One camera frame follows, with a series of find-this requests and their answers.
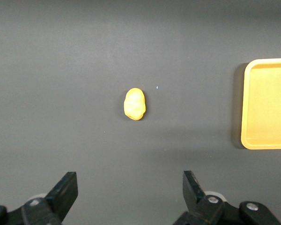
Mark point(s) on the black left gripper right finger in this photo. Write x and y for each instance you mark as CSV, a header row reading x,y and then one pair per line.
x,y
196,201

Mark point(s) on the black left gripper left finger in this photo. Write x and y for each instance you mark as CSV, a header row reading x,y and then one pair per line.
x,y
62,194

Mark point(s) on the yellow potato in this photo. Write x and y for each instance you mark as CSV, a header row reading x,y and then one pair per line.
x,y
134,104

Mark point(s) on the yellow plastic tray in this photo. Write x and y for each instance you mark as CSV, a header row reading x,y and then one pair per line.
x,y
269,103

